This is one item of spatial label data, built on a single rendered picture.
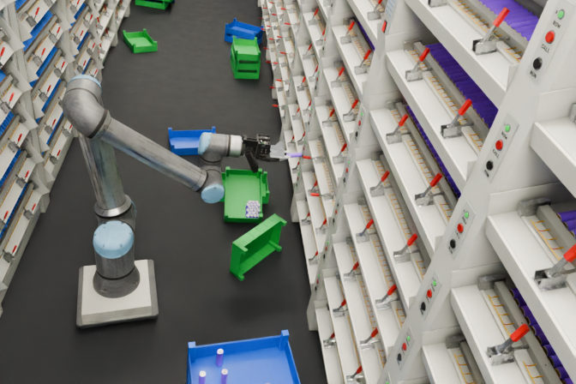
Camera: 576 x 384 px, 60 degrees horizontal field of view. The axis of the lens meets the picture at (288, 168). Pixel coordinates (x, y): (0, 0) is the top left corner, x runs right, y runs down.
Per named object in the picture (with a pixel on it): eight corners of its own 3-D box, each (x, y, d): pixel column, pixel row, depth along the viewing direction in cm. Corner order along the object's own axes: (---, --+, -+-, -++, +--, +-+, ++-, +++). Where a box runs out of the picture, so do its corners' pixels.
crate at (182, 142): (171, 155, 309) (171, 145, 305) (168, 137, 325) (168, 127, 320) (219, 153, 318) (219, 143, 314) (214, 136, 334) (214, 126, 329)
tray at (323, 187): (329, 234, 199) (327, 217, 194) (309, 148, 248) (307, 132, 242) (379, 225, 199) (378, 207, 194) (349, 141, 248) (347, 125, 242)
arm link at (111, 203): (100, 249, 213) (51, 92, 169) (105, 222, 227) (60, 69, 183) (137, 244, 216) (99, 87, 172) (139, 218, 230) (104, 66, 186)
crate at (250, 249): (229, 272, 241) (241, 281, 237) (232, 242, 229) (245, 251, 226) (269, 242, 261) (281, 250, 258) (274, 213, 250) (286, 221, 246)
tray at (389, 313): (388, 367, 132) (387, 337, 124) (345, 213, 181) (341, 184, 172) (464, 353, 132) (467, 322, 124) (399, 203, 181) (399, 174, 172)
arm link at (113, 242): (93, 279, 199) (90, 247, 189) (98, 249, 213) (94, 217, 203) (134, 277, 203) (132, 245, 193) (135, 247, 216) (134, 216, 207)
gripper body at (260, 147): (273, 146, 203) (243, 142, 200) (268, 162, 208) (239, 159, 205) (271, 135, 209) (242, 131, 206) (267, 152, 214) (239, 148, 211)
